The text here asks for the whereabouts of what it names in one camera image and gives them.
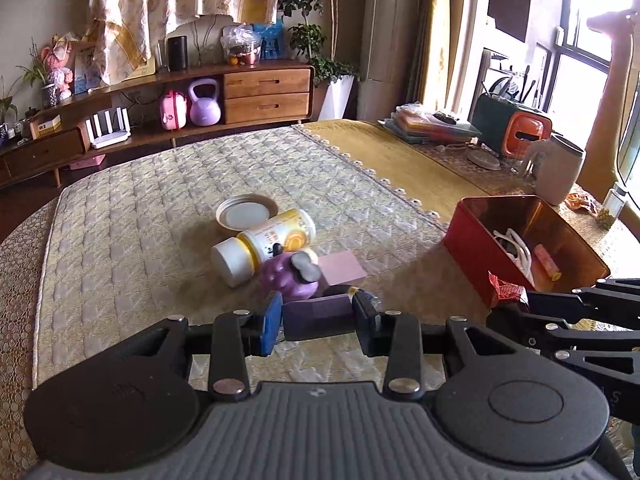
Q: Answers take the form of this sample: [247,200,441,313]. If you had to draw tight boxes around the lace gold tablecloth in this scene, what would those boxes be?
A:
[413,143,639,278]

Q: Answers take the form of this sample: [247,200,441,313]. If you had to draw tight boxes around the white sunglasses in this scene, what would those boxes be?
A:
[492,228,535,285]

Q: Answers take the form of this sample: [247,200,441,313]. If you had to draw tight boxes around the orange snack wrapper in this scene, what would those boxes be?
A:
[564,192,600,216]

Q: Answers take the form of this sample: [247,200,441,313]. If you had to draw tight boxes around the green orange tissue box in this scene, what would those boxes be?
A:
[471,93,552,159]

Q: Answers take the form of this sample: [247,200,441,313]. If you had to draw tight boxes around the white round lid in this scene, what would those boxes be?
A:
[466,150,501,171]

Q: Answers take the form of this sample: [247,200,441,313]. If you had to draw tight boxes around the pink plush doll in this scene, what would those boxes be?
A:
[40,36,74,101]

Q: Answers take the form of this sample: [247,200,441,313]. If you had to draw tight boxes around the black cylinder speaker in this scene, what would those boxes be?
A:
[166,36,189,72]

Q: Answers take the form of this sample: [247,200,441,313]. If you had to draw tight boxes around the gold rimmed tin lid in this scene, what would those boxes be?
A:
[215,194,279,235]

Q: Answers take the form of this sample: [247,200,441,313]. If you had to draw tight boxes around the white wifi router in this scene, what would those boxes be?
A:
[85,107,131,150]

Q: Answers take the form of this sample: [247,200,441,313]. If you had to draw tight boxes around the wooden tv cabinet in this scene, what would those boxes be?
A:
[1,61,314,186]

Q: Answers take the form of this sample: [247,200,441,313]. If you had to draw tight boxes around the purple kettlebell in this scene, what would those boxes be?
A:
[188,78,221,127]

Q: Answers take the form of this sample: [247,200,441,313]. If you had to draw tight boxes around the quilted beige mat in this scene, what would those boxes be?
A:
[34,127,487,382]

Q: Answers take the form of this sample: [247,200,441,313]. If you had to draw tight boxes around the bag of fruit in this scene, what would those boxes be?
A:
[220,25,262,66]

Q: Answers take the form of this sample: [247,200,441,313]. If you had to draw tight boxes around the pink bar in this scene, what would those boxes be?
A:
[534,244,562,282]

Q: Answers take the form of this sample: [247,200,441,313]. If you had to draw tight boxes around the potted green plant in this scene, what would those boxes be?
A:
[278,0,357,122]

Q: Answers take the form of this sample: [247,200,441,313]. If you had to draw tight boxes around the pink sticky note pad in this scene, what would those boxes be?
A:
[318,250,368,286]

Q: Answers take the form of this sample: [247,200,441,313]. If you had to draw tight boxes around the purple grape toy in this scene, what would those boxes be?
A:
[259,243,322,304]

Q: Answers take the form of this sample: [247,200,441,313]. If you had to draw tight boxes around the jar of yellow beans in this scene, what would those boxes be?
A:
[597,182,628,230]

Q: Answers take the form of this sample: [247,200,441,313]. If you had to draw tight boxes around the beige chair back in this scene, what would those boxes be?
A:
[577,10,638,202]

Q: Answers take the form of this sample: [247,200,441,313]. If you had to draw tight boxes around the dark purple box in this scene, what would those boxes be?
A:
[282,294,355,341]

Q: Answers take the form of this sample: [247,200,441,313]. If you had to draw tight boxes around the white electric kettle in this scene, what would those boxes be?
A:
[518,132,586,206]

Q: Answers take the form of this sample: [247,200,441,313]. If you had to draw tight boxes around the pink small bag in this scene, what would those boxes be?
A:
[158,89,188,131]

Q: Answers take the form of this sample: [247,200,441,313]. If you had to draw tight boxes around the stack of plastic folders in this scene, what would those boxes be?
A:
[378,103,480,144]

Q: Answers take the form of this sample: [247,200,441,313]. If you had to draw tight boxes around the yellow table runner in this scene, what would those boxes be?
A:
[304,119,487,222]

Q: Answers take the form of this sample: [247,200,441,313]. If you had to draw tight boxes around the red metal tin box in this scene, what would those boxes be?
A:
[444,195,610,308]

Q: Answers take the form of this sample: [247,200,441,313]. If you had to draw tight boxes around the yellow white supplement bottle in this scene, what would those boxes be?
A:
[210,208,317,287]

